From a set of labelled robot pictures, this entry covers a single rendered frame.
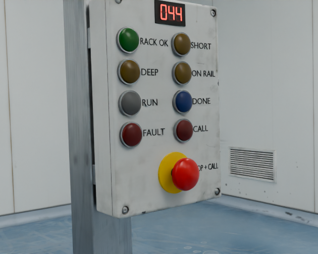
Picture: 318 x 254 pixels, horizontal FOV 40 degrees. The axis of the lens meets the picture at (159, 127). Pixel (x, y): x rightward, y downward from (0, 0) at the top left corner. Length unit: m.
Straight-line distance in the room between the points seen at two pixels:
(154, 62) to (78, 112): 0.12
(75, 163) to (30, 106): 3.66
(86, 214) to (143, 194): 0.09
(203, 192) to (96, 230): 0.15
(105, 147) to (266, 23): 3.77
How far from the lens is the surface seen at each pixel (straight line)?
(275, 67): 4.13
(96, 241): 0.58
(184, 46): 0.56
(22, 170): 4.25
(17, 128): 4.21
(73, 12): 0.59
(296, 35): 4.02
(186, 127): 0.55
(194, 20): 0.59
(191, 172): 0.53
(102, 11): 0.53
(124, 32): 0.51
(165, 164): 0.54
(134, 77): 0.51
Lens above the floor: 1.05
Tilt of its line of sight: 3 degrees down
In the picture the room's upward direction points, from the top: 2 degrees counter-clockwise
